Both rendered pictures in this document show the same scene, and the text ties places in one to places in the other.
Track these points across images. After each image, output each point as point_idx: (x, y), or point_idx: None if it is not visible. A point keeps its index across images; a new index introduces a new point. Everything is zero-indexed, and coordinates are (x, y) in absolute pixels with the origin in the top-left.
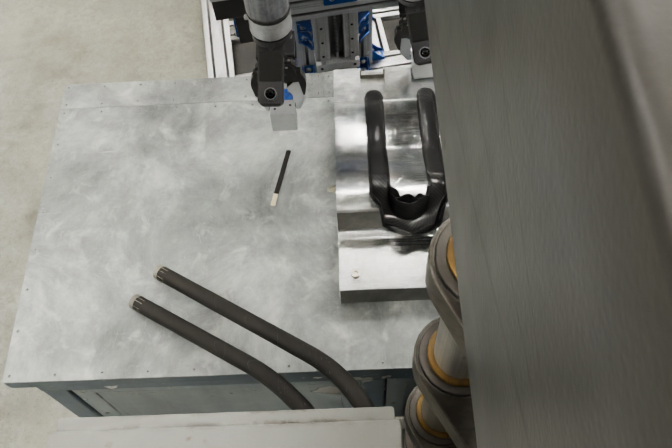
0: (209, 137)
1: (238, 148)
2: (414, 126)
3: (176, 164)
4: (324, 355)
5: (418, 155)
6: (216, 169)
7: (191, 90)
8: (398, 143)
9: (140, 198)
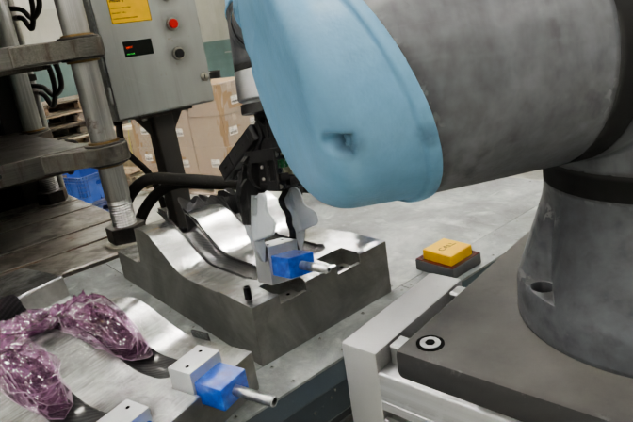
0: (446, 225)
1: (413, 234)
2: (249, 259)
3: (439, 211)
4: (202, 176)
5: (222, 244)
6: (408, 222)
7: (518, 229)
8: (252, 248)
9: (430, 197)
